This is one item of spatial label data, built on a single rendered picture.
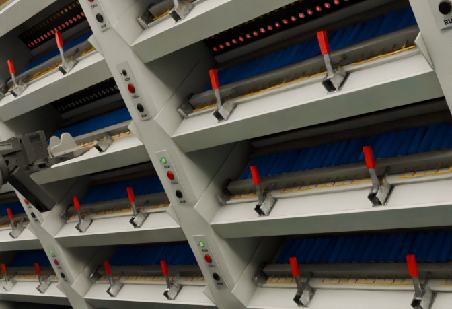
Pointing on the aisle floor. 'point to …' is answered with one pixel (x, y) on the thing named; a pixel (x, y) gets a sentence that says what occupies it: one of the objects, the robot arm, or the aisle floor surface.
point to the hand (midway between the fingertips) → (80, 153)
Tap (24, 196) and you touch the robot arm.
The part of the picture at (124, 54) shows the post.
